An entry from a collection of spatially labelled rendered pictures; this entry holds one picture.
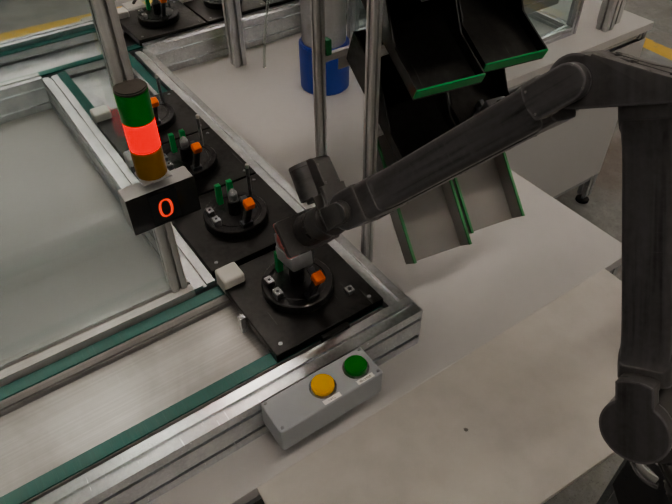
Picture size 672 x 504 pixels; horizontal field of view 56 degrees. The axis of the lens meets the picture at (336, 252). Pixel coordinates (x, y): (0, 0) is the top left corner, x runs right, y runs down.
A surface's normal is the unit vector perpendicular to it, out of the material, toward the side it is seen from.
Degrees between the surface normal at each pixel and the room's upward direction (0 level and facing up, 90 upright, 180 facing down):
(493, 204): 45
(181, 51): 90
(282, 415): 0
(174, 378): 0
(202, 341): 0
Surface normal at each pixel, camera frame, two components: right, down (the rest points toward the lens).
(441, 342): -0.01, -0.72
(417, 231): 0.29, -0.07
